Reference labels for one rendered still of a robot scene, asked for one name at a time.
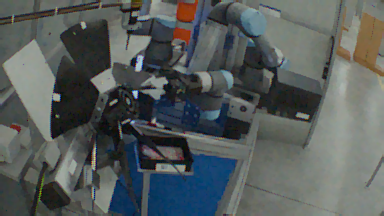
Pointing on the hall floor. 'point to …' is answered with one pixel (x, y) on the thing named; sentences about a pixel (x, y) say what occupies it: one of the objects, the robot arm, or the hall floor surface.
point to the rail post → (231, 187)
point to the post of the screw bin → (145, 193)
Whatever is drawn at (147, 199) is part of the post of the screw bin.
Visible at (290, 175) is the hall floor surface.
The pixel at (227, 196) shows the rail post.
